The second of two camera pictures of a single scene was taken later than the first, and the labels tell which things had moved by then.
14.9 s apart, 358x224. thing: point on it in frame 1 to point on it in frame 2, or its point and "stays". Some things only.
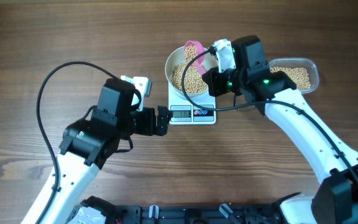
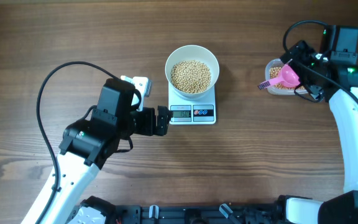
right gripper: x=212 y=77 to x=307 y=53
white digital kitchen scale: x=184 y=114 stays
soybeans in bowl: x=194 y=81 stays
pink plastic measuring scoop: x=199 y=50 to x=288 y=78
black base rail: x=198 y=213 stays
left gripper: x=149 y=128 stays
